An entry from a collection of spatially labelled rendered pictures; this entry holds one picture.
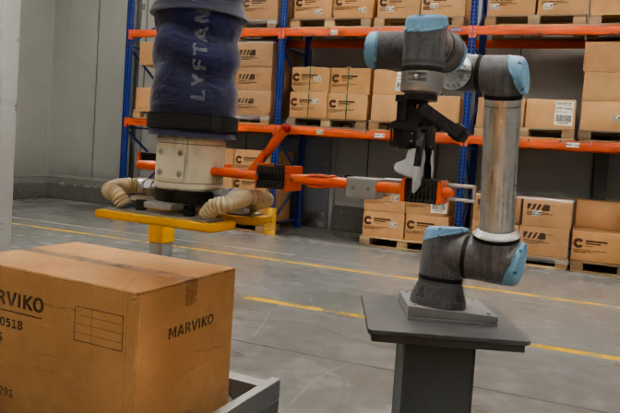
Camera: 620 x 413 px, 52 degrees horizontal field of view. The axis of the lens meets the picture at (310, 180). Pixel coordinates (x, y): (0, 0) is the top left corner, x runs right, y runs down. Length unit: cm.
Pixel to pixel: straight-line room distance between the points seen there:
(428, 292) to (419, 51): 105
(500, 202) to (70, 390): 134
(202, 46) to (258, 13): 817
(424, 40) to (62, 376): 115
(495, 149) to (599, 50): 662
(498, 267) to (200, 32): 119
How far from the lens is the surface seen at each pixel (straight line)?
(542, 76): 989
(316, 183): 143
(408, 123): 136
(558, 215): 846
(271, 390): 194
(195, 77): 154
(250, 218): 160
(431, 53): 137
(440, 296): 220
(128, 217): 156
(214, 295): 174
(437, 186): 133
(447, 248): 218
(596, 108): 854
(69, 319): 166
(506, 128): 204
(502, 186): 208
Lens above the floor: 129
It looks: 3 degrees down
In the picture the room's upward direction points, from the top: 4 degrees clockwise
